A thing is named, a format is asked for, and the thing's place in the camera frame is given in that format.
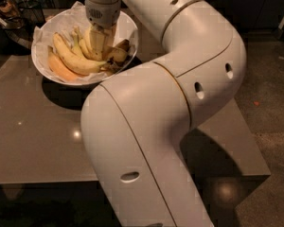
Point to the large yellow front banana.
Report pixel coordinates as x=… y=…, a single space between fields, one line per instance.
x=74 y=62

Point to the orange-tinted outer banana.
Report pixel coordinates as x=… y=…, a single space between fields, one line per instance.
x=57 y=66

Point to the white paper bowl liner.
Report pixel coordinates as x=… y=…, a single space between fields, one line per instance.
x=64 y=23

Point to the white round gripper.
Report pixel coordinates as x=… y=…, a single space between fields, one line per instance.
x=104 y=13

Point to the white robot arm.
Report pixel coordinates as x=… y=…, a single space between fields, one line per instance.
x=132 y=124

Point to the short yellow right banana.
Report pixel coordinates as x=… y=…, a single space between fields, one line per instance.
x=118 y=53

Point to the white bowl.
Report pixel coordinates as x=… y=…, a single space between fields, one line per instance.
x=67 y=49

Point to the dark wire basket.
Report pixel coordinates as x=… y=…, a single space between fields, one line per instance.
x=17 y=24

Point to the small yellow middle banana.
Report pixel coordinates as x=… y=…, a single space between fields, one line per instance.
x=76 y=42

